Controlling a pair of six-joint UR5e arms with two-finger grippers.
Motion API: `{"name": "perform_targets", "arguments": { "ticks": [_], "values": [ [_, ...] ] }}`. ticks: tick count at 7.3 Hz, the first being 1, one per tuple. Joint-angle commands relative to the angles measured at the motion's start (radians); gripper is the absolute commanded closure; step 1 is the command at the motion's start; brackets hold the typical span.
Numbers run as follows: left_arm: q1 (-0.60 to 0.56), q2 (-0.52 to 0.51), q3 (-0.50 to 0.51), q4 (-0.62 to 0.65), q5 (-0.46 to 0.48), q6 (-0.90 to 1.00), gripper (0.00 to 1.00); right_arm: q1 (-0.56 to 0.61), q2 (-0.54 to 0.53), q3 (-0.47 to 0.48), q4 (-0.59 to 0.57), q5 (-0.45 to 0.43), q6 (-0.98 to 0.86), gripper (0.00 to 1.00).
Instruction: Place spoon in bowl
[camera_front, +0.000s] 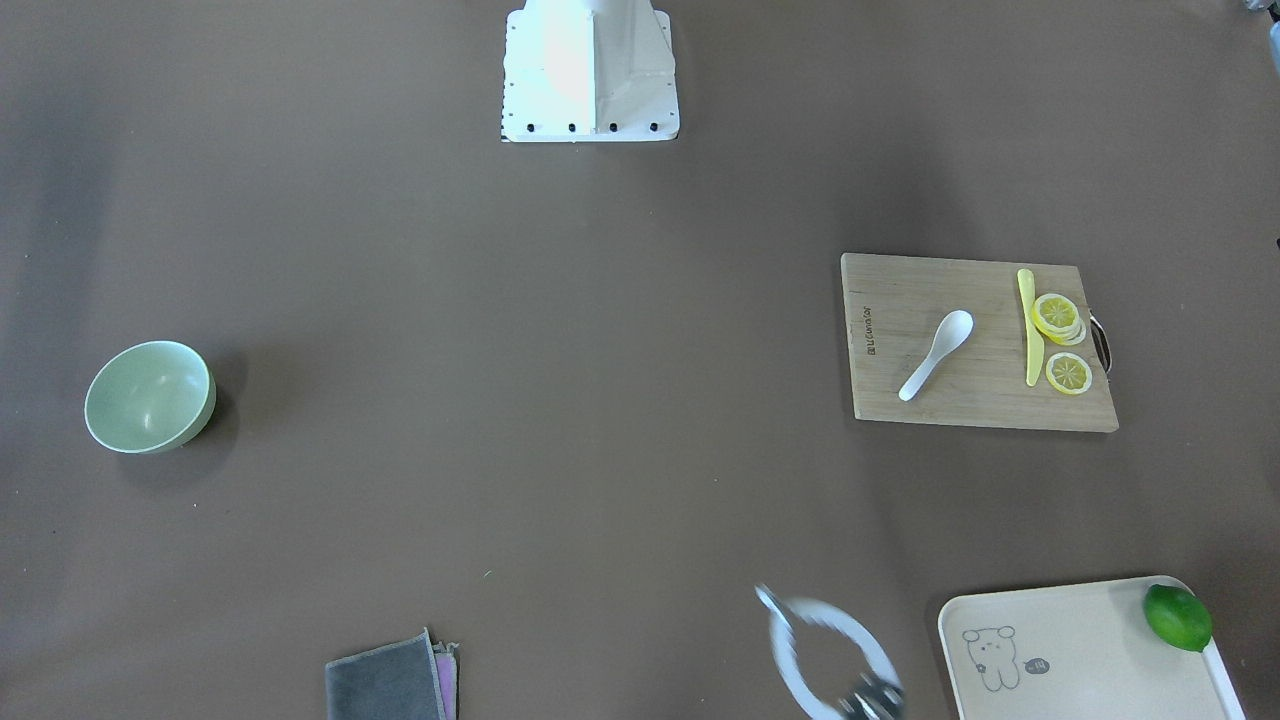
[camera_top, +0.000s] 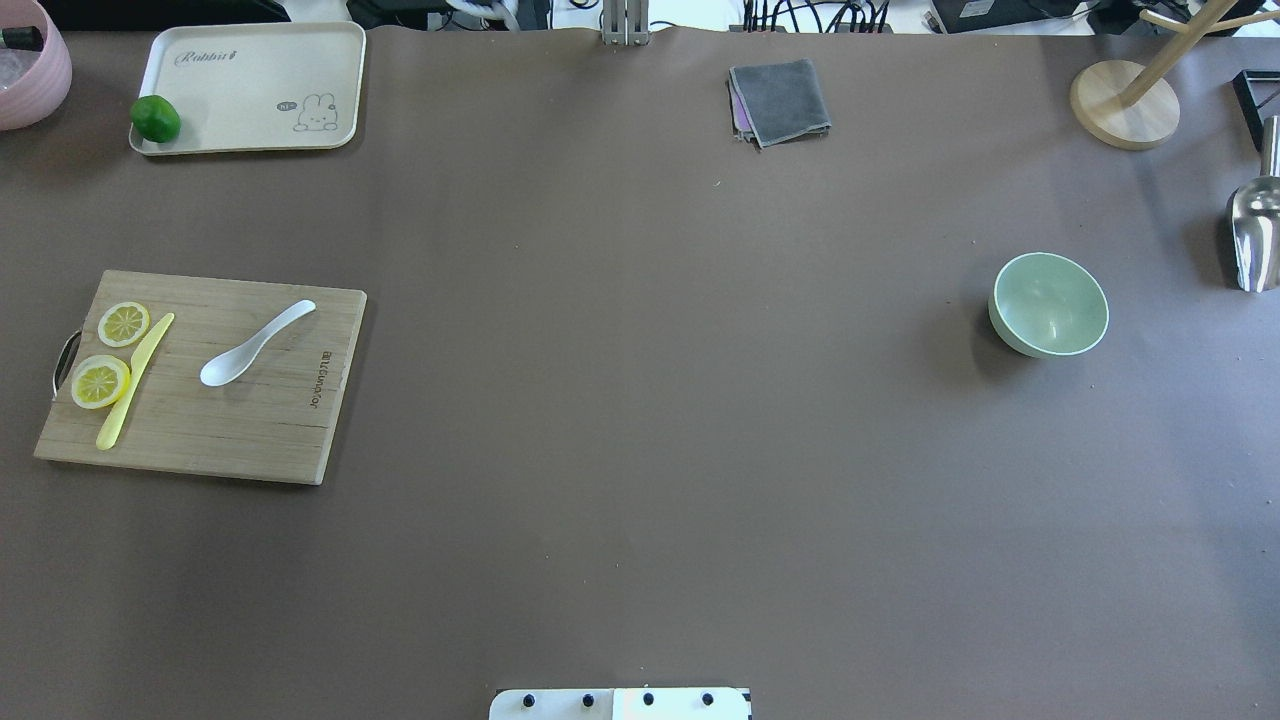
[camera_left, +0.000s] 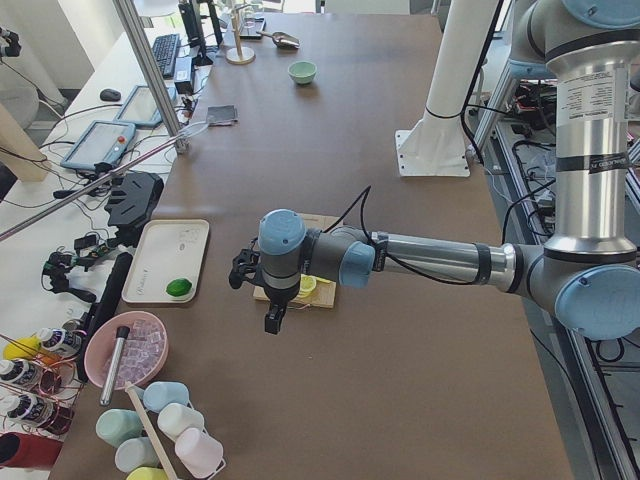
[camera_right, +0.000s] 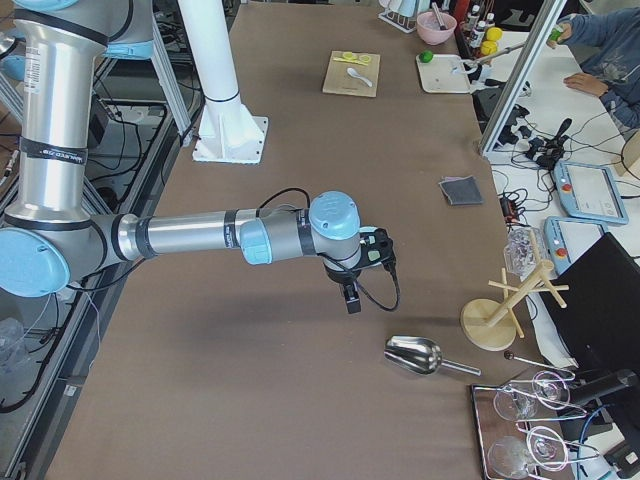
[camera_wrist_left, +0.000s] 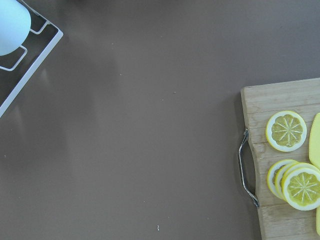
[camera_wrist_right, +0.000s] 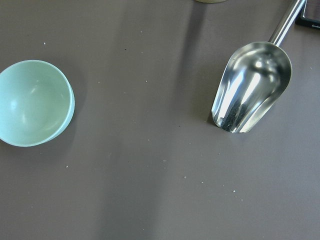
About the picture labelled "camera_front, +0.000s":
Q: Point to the white ceramic spoon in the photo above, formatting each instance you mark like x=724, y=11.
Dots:
x=953, y=331

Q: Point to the green ceramic bowl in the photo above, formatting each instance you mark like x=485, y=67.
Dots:
x=150, y=398

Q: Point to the wooden cutting board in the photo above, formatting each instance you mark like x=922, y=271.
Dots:
x=893, y=306

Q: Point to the grey folded cloth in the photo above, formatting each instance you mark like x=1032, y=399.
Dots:
x=413, y=679

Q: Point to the single lemon slice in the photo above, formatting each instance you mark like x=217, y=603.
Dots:
x=1069, y=374

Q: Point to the beige tray with bear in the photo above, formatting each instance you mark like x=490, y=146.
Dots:
x=1078, y=651

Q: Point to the green lime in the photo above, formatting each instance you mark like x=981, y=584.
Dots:
x=1177, y=617

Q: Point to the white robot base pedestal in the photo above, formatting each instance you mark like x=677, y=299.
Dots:
x=589, y=72

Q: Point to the blurred white ring object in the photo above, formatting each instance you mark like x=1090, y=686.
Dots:
x=830, y=665

